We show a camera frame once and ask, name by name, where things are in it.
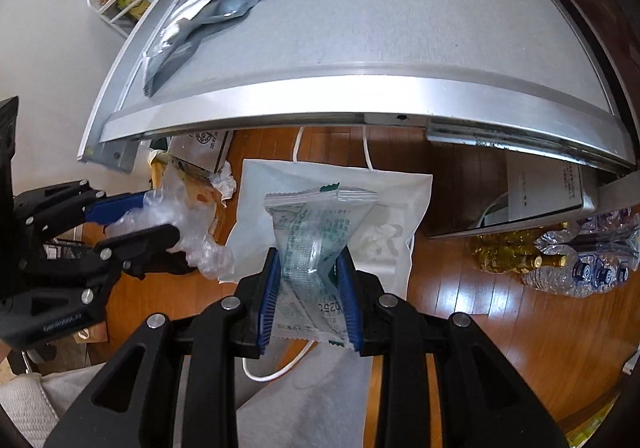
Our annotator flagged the yellow green box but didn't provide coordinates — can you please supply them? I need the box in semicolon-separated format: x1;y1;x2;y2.
116;0;151;20

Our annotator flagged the silver box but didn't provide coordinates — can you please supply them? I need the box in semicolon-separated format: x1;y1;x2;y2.
427;148;601;240

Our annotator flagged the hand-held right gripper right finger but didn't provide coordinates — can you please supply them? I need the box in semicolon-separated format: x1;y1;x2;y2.
334;248;571;448

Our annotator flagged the white knit cloth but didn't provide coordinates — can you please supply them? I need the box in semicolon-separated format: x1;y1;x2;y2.
0;373;68;448

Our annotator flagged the brown paper bag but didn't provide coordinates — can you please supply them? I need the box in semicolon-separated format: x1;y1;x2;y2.
72;323;108;345

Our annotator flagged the clear green-printed wrapper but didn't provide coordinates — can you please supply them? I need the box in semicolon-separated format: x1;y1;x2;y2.
264;183;378;351

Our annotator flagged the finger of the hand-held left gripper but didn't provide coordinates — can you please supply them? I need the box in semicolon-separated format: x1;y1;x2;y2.
12;181;148;249
20;224;182;279

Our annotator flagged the white bag with rope handles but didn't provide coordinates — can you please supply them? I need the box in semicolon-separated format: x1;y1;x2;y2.
220;125;433;300

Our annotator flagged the silver foil pouch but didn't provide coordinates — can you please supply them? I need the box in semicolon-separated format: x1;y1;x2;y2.
142;0;295;98

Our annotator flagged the clear plastic wrap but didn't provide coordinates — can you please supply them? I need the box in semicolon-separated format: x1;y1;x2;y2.
107;163;237;285

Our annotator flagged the white printed carton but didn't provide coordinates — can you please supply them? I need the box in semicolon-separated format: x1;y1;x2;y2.
167;128;235;174

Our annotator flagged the crumpled white tissue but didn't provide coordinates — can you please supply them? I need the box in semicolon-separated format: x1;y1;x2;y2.
209;161;237;208

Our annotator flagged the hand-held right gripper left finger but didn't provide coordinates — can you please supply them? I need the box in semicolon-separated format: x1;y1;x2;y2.
42;247;282;448

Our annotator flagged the yellow liquid bottle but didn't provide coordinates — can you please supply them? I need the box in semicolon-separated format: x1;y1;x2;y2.
472;224;571;255
475;248;547;275

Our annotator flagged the shrink-wrapped water bottle pack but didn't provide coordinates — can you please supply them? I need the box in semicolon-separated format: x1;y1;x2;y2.
522;211;640;299

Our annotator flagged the thin white cord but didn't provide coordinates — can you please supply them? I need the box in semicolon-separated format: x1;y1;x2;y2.
242;339;321;382

